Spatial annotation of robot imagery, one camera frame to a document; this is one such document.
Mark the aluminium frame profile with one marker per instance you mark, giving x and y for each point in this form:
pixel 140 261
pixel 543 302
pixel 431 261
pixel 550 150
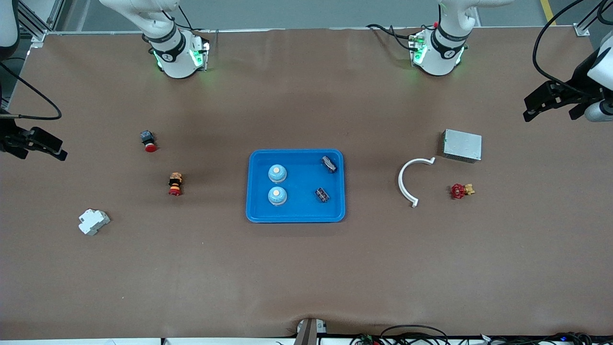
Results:
pixel 582 29
pixel 33 21

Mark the red emergency stop button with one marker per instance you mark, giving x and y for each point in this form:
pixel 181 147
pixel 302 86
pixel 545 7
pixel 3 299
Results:
pixel 148 143

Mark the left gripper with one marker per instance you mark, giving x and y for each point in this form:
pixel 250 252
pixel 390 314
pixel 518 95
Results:
pixel 580 82

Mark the small black connector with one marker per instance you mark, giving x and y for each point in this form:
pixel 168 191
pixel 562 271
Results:
pixel 322 194

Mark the blue dome call bell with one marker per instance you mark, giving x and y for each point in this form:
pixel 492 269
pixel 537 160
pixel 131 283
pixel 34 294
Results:
pixel 277 173
pixel 277 195

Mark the blue plastic tray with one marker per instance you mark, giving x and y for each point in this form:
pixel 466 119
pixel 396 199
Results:
pixel 301 211

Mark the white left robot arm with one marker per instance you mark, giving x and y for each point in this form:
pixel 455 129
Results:
pixel 438 52

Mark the yellow red push button switch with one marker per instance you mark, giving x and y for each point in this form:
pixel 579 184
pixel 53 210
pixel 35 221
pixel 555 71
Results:
pixel 175 184

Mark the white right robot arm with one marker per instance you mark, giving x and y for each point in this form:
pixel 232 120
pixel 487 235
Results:
pixel 175 57

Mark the silver metal power supply box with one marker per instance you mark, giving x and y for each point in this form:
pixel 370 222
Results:
pixel 462 145

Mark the white rail circuit breaker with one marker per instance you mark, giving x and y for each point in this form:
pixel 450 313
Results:
pixel 93 222

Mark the brass valve red handwheel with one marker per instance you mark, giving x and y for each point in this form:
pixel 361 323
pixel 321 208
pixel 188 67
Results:
pixel 458 191

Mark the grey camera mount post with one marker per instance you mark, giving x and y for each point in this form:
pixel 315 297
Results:
pixel 309 333

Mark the long dark brown capacitor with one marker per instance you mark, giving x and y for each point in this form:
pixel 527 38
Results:
pixel 329 164

